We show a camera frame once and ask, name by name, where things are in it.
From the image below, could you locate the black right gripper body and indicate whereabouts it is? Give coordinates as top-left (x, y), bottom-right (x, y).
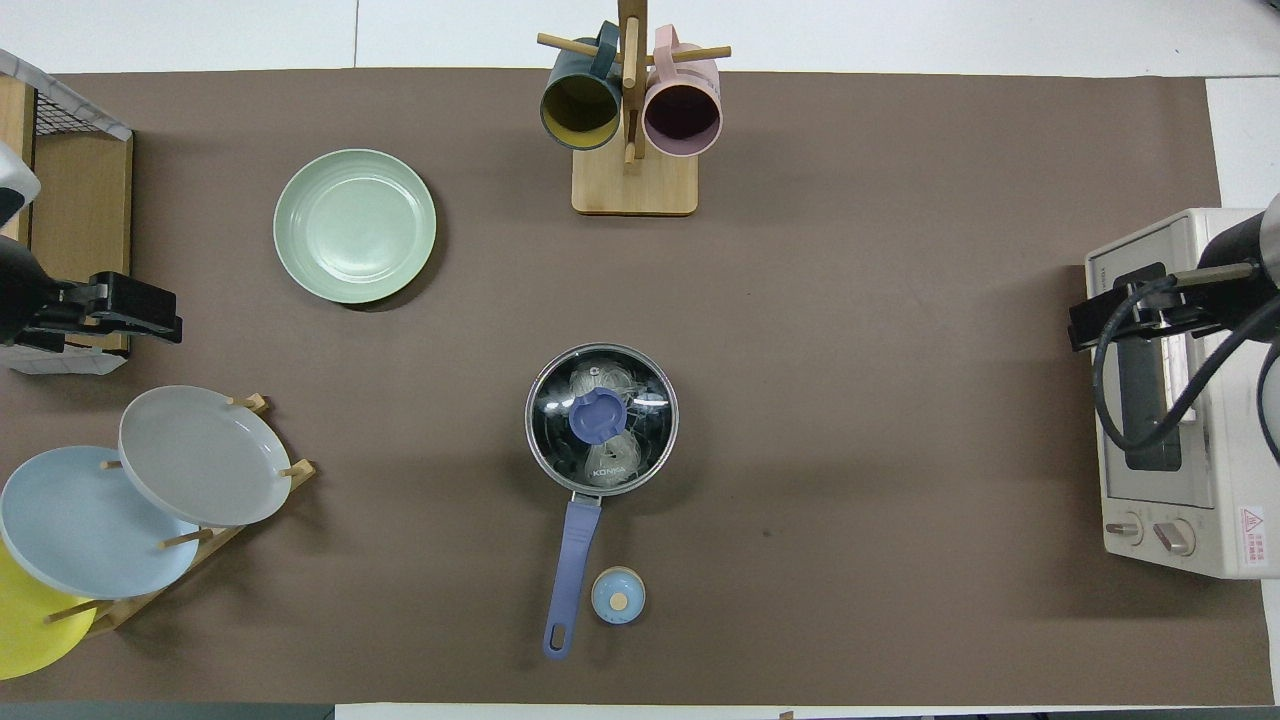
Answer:
top-left (1094, 264), bottom-right (1218, 347)

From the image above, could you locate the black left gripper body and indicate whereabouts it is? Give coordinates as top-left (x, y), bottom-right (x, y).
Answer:
top-left (40, 272), bottom-right (148, 341)

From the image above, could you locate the clear bag of vermicelli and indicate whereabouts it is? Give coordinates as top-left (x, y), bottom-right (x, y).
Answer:
top-left (560, 360), bottom-right (649, 488)

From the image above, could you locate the glass lid with blue knob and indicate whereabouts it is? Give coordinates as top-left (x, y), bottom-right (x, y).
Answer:
top-left (527, 345), bottom-right (678, 494)

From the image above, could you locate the grey plate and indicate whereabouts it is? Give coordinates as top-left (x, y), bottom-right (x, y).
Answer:
top-left (118, 385), bottom-right (294, 528)

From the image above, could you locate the light green plate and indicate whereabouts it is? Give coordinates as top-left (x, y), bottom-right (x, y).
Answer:
top-left (273, 148), bottom-right (438, 305)

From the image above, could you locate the light blue plate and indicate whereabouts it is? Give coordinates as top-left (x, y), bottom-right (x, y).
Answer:
top-left (0, 445), bottom-right (201, 601)

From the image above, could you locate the wooden plate rack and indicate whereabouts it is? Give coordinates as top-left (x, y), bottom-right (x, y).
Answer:
top-left (42, 393), bottom-right (318, 638)

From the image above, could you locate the yellow plate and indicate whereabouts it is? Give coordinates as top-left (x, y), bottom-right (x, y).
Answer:
top-left (0, 540), bottom-right (98, 681)

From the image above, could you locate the beige toaster oven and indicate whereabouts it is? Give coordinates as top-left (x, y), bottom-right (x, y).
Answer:
top-left (1085, 207), bottom-right (1280, 581)

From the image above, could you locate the brown table mat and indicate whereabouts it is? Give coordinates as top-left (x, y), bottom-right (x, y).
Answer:
top-left (0, 68), bottom-right (1276, 706)

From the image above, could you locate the pink mug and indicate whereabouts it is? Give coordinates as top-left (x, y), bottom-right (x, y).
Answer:
top-left (642, 25), bottom-right (723, 159)

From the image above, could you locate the dark teal mug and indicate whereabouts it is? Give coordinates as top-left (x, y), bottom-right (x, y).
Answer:
top-left (540, 22), bottom-right (623, 152)

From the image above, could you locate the wooden mug tree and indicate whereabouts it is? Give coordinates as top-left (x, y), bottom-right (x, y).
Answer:
top-left (536, 0), bottom-right (733, 217)

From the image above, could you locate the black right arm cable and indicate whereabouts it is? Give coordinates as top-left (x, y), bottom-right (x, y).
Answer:
top-left (1092, 278), bottom-right (1280, 466)

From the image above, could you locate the wooden shelf with wire basket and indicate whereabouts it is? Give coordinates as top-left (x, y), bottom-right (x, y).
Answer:
top-left (0, 48), bottom-right (134, 377)

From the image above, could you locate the black pot with blue handle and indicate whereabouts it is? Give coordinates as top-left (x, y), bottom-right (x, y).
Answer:
top-left (524, 343), bottom-right (680, 661)

